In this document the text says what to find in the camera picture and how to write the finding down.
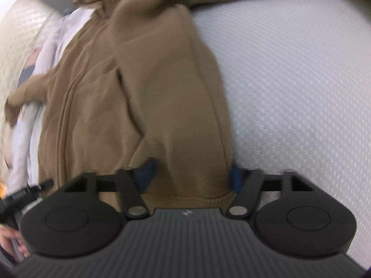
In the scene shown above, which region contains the brown hooded sweatshirt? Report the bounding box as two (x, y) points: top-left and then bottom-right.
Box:
(4, 0), (234, 208)

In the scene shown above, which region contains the person's left hand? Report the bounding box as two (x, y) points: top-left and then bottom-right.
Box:
(0, 226), (30, 261)

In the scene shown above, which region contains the white textured bed sheet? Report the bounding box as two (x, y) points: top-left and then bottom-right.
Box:
(0, 0), (371, 270)

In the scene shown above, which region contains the quilted cream headboard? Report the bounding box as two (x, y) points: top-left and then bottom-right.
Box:
(0, 0), (63, 139)

